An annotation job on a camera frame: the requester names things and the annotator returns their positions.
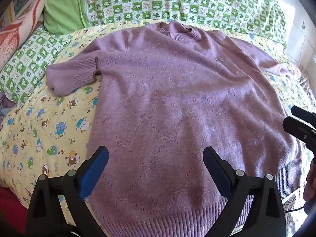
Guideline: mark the green checkered quilt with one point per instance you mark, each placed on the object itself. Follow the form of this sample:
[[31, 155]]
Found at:
[[27, 64]]

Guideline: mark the green checked quilt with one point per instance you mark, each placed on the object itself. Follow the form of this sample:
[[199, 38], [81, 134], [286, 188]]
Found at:
[[187, 2]]

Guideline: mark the white wall socket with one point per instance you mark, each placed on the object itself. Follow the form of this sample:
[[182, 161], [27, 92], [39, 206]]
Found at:
[[304, 25]]

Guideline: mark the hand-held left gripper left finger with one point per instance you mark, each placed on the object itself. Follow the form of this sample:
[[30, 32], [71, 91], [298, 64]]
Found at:
[[95, 170]]

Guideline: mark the person's right hand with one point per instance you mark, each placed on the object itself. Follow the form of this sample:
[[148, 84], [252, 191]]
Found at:
[[310, 185]]

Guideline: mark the yellow cartoon bear bed sheet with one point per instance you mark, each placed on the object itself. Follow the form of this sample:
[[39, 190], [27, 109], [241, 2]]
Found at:
[[42, 133]]

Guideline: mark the plaid bed sheet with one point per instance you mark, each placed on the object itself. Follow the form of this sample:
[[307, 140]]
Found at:
[[307, 93]]

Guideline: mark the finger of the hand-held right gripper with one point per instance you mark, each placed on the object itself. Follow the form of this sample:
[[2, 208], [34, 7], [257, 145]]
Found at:
[[305, 112], [300, 130]]

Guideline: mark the purple knit sweater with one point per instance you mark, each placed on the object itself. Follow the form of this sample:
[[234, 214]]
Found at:
[[172, 98]]

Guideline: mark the orange patterned blanket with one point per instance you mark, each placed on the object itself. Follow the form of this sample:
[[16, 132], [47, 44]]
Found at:
[[17, 22]]

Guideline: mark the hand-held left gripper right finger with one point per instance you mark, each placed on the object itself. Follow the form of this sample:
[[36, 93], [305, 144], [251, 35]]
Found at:
[[217, 170]]

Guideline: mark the red cloth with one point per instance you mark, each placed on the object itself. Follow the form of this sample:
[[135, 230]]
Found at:
[[11, 212]]

